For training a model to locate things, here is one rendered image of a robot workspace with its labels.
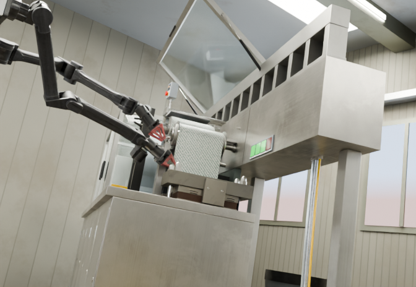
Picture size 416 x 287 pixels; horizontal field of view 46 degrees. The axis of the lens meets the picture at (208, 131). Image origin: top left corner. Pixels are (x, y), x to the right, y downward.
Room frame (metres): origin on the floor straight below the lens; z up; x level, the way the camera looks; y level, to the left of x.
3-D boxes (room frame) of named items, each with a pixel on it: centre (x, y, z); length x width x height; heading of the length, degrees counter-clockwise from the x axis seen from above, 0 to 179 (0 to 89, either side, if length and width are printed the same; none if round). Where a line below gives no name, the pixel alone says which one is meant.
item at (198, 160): (2.36, 0.03, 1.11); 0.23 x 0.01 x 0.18; 104
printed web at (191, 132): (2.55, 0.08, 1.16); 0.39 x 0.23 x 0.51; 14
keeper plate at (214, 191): (2.17, -0.07, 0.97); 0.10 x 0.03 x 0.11; 104
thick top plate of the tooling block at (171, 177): (2.26, -0.04, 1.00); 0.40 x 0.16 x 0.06; 104
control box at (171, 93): (2.93, 0.27, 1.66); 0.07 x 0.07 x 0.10; 20
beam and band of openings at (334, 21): (3.11, -0.04, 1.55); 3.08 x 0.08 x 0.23; 14
